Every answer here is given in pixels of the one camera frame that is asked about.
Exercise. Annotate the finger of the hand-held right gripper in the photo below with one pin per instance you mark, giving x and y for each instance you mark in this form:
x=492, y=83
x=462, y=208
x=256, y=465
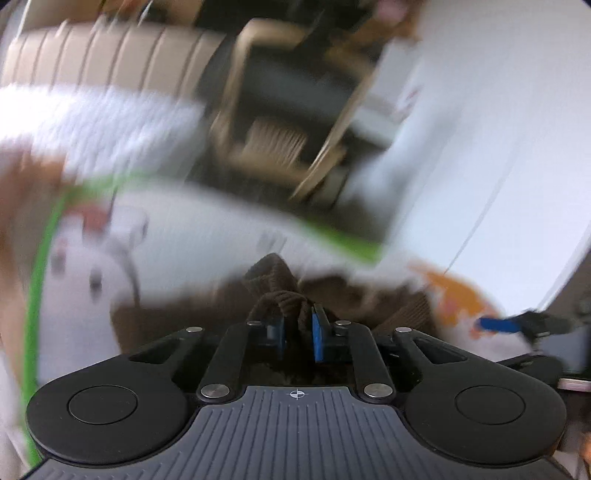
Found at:
x=501, y=324

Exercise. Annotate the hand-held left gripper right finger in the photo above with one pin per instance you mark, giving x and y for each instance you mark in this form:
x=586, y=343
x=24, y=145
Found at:
x=319, y=337

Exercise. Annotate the beige mesh office chair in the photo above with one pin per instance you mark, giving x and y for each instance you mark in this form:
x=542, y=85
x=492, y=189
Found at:
x=286, y=83

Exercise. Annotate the beige padded headboard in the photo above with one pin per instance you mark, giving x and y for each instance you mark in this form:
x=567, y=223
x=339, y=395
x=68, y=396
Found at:
x=115, y=50

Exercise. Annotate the printed play mat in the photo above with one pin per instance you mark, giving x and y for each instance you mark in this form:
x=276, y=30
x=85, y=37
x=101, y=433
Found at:
x=184, y=230

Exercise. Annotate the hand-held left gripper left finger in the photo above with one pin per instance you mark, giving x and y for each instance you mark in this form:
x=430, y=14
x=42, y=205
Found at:
x=276, y=337

